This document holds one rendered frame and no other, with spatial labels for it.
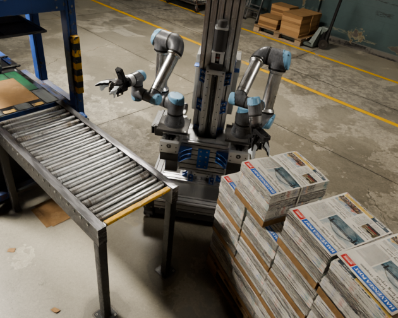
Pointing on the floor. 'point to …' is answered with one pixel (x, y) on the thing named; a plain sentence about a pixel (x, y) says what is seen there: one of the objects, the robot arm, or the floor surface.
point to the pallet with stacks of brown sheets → (289, 23)
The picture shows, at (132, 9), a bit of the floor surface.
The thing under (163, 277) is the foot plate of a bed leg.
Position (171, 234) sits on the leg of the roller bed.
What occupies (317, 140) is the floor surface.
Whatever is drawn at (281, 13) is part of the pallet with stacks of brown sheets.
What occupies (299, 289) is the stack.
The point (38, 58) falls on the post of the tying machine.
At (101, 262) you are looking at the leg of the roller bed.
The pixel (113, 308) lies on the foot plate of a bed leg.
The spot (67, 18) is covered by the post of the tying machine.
